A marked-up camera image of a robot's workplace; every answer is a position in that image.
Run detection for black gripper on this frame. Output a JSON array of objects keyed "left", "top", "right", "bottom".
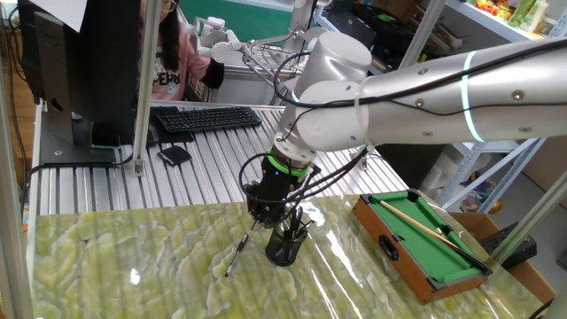
[{"left": 244, "top": 157, "right": 311, "bottom": 230}]

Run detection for clear gel pen black grip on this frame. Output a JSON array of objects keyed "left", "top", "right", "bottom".
[{"left": 223, "top": 232, "right": 250, "bottom": 278}]

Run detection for black sleeved forearm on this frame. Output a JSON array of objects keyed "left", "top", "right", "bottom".
[{"left": 198, "top": 58, "right": 226, "bottom": 89}]

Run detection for black clip pen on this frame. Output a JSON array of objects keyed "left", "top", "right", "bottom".
[{"left": 288, "top": 206, "right": 305, "bottom": 243}]

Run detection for black mesh pen holder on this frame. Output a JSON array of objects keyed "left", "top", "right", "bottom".
[{"left": 264, "top": 219, "right": 310, "bottom": 268}]

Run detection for black keyboard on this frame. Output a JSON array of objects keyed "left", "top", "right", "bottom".
[{"left": 156, "top": 105, "right": 263, "bottom": 134}]

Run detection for black wallet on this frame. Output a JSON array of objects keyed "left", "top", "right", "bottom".
[{"left": 157, "top": 144, "right": 193, "bottom": 167}]

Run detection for black mouse pad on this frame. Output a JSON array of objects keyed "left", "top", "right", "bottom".
[{"left": 148, "top": 105, "right": 196, "bottom": 145}]

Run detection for green marble pattern mat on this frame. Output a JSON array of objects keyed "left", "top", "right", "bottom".
[{"left": 29, "top": 193, "right": 548, "bottom": 319}]

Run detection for white red carton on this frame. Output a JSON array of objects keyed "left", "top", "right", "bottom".
[{"left": 190, "top": 66, "right": 210, "bottom": 101}]

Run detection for wooden cue stick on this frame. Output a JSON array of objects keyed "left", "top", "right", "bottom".
[{"left": 378, "top": 199, "right": 491, "bottom": 271}]

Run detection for silver articulated stand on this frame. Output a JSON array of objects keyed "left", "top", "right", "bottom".
[{"left": 241, "top": 26, "right": 311, "bottom": 89}]

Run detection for mini pool table toy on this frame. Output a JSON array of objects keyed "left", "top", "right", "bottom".
[{"left": 352, "top": 189, "right": 493, "bottom": 305}]

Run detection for person in pink shirt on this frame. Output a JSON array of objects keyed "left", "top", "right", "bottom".
[{"left": 140, "top": 0, "right": 214, "bottom": 102}]

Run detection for black storage case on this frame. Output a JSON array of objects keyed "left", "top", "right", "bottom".
[{"left": 326, "top": 7, "right": 378, "bottom": 51}]

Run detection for colourful toy pile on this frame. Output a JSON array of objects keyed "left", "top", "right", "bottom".
[{"left": 460, "top": 172, "right": 504, "bottom": 214}]

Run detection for black computer monitor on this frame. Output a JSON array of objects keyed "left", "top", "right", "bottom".
[{"left": 16, "top": 0, "right": 143, "bottom": 167}]

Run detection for black plastic stand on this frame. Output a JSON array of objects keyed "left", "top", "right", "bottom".
[{"left": 480, "top": 221, "right": 538, "bottom": 270}]

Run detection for brown cardboard box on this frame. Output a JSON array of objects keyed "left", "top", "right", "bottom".
[{"left": 449, "top": 211, "right": 558, "bottom": 305}]

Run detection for white paper note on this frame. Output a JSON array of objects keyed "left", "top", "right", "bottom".
[{"left": 28, "top": 0, "right": 89, "bottom": 33}]

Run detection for white metal shelf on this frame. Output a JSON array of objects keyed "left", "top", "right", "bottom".
[{"left": 398, "top": 0, "right": 567, "bottom": 214}]

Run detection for red yellow snack packs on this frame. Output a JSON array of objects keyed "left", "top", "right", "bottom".
[{"left": 476, "top": 0, "right": 510, "bottom": 21}]

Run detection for pale drink bottle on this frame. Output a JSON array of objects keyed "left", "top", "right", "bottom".
[{"left": 520, "top": 0, "right": 550, "bottom": 33}]

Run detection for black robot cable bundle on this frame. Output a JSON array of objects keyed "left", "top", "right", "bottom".
[{"left": 237, "top": 38, "right": 567, "bottom": 214}]

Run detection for aluminium frame post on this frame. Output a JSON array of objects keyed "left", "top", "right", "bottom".
[
  {"left": 489, "top": 170, "right": 567, "bottom": 267},
  {"left": 131, "top": 0, "right": 163, "bottom": 177},
  {"left": 397, "top": 0, "right": 447, "bottom": 71},
  {"left": 0, "top": 66, "right": 35, "bottom": 319}
]

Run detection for white teleoperation handle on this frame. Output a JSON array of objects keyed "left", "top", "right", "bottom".
[{"left": 190, "top": 16, "right": 244, "bottom": 64}]

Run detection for black monitor cable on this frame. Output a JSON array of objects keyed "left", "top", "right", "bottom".
[{"left": 19, "top": 152, "right": 135, "bottom": 214}]

